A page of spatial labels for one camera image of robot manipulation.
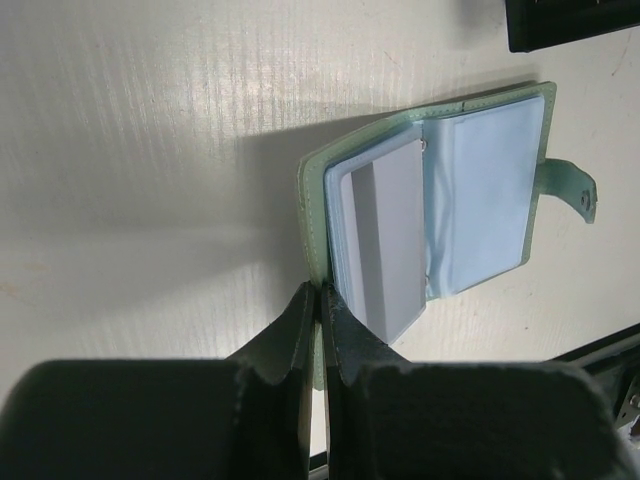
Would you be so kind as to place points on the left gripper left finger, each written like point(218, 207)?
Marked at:
point(246, 416)

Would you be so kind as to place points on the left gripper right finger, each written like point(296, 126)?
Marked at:
point(475, 425)

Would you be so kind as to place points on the white card with black stripe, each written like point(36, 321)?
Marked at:
point(384, 281)

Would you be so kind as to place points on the green leather card holder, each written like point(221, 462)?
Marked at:
point(485, 166)

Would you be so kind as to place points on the black plastic card box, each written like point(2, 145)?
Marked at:
point(534, 25)

